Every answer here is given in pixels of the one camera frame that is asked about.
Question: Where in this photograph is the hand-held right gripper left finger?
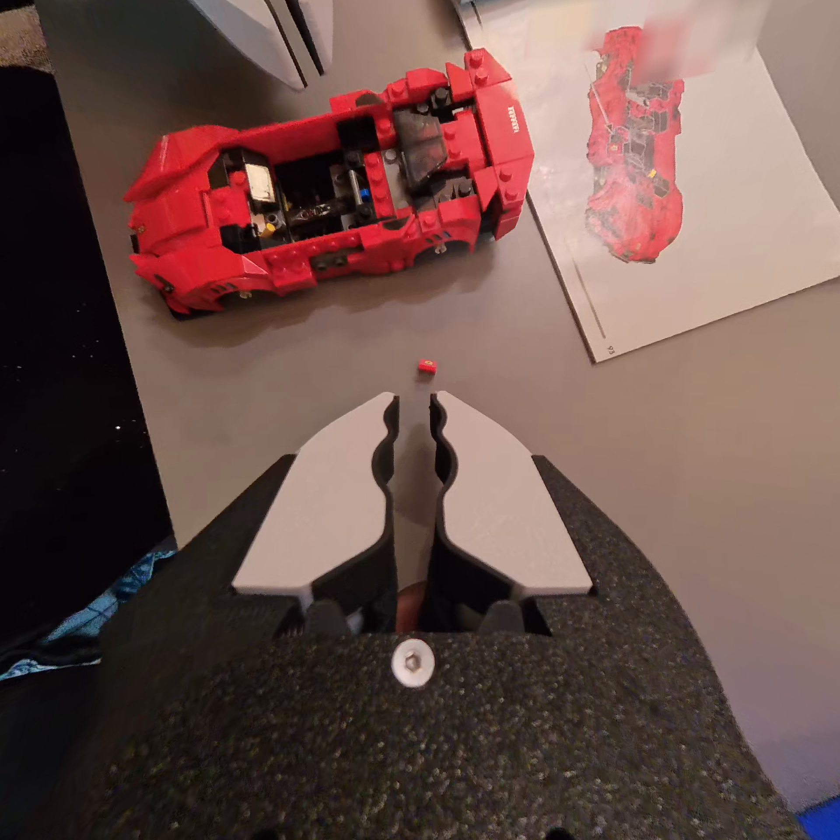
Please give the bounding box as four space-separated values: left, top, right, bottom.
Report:
231 392 400 611

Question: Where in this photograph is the person's right hand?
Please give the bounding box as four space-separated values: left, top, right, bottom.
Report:
396 583 427 632

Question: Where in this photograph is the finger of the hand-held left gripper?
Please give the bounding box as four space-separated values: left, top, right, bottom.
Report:
294 0 336 77
189 0 310 91

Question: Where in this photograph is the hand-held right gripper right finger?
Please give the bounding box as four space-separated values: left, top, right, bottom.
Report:
428 390 596 611

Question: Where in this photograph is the red lego car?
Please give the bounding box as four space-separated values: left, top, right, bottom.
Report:
123 47 536 322

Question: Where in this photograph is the lego instruction booklet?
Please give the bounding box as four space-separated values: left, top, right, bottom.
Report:
453 0 840 364

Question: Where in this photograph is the blue patterned cloth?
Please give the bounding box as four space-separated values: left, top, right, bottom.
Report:
0 550 178 680

